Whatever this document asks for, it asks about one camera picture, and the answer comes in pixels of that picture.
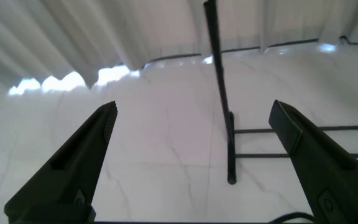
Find black clothes rack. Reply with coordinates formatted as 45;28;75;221
203;0;358;185

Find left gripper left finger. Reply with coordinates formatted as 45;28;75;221
4;100;119;224

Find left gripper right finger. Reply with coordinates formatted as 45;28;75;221
268;99;358;224

